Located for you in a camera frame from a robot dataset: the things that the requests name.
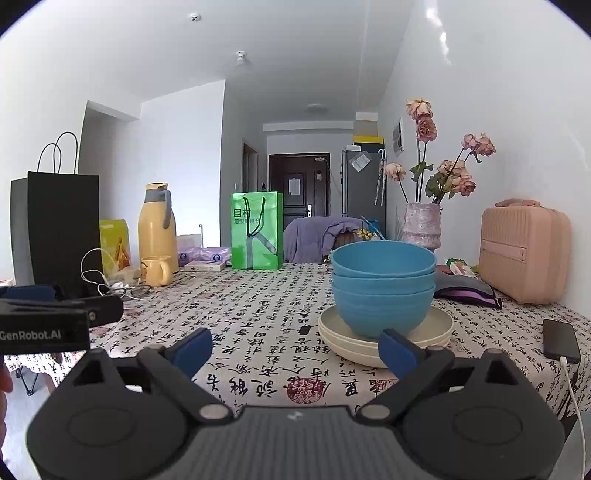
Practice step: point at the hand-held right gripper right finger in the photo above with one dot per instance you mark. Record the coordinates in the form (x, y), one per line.
(399, 354)

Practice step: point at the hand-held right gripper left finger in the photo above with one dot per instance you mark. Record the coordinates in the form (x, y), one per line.
(191, 349)

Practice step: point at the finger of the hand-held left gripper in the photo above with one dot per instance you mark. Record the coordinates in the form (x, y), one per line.
(104, 309)
(27, 293)

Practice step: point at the blue bowl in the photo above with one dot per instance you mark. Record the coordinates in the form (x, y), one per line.
(383, 311)
(383, 258)
(383, 282)

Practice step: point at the cream plate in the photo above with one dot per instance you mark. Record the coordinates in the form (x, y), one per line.
(333, 347)
(334, 327)

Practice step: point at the person's left hand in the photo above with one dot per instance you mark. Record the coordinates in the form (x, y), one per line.
(4, 378)

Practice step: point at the small beige object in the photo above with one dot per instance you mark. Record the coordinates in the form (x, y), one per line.
(124, 278)

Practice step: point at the yellow mug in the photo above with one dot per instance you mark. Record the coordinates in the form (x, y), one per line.
(157, 272)

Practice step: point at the yellow carton box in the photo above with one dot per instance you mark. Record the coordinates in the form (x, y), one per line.
(115, 244)

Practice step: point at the black paper bag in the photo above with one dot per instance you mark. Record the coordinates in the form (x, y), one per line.
(60, 230)

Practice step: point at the calligraphy print tablecloth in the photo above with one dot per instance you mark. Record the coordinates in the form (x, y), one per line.
(268, 323)

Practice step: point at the flat white box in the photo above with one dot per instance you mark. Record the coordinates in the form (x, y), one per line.
(205, 266)

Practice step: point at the grey purple pouch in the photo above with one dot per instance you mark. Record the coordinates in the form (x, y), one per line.
(466, 288)

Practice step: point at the yellow thermos jug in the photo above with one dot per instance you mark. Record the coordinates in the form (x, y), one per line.
(157, 230)

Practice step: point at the purple plastic packet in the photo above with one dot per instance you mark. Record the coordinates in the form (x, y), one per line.
(205, 254)

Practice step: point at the green white snack packet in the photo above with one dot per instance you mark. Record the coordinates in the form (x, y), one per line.
(461, 267)

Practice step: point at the wooden chair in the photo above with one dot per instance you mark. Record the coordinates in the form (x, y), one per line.
(346, 242)

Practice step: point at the yellow flower branch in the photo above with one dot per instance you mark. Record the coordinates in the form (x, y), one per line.
(367, 234)

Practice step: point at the pink wrapped vase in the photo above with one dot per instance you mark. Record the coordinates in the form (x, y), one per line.
(420, 226)

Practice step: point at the green paper bag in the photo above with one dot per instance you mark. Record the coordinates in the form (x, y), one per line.
(256, 230)

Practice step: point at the purple jacket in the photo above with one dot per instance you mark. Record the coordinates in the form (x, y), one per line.
(304, 240)

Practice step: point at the pink hard case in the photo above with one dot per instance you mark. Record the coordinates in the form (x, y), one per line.
(521, 254)

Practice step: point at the black smartphone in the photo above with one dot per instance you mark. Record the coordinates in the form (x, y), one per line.
(561, 340)

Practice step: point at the grey refrigerator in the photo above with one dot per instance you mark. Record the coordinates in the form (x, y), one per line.
(360, 189)

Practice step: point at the hanging folded umbrella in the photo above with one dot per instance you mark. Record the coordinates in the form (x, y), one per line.
(381, 177)

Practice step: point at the dried pink roses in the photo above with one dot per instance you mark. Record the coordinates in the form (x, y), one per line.
(450, 177)

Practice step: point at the dark brown door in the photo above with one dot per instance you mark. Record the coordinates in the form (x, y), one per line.
(281, 184)

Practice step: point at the yellow box on refrigerator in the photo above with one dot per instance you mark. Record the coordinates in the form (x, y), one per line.
(368, 140)

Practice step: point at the white ceiling fixture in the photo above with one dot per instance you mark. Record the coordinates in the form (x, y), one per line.
(240, 57)

